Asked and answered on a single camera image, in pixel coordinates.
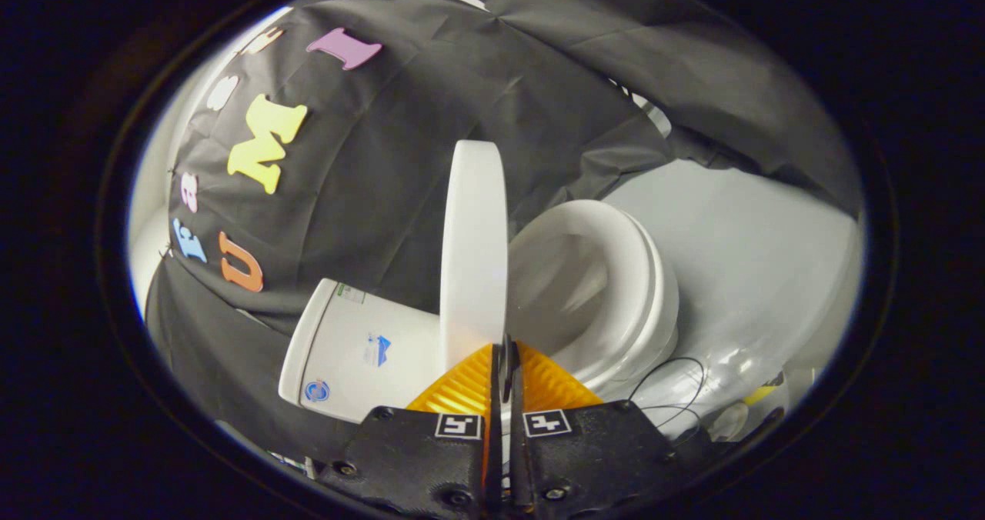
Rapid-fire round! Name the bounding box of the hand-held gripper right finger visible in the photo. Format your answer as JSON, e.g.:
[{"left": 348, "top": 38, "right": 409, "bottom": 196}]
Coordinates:
[{"left": 504, "top": 340, "right": 713, "bottom": 516}]

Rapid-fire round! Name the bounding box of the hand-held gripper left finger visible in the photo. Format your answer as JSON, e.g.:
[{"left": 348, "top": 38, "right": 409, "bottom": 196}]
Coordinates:
[{"left": 312, "top": 342, "right": 506, "bottom": 518}]

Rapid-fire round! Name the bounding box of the white toilet bowl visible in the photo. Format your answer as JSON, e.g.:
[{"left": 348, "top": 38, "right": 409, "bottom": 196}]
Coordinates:
[{"left": 573, "top": 212, "right": 682, "bottom": 399}]

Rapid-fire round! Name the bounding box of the black backdrop cloth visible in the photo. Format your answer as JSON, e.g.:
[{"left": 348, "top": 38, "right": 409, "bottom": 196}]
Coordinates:
[{"left": 145, "top": 0, "right": 863, "bottom": 459}]

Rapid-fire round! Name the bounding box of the thin black cable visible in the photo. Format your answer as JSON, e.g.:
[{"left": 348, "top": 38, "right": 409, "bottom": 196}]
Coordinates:
[{"left": 627, "top": 357, "right": 707, "bottom": 430}]

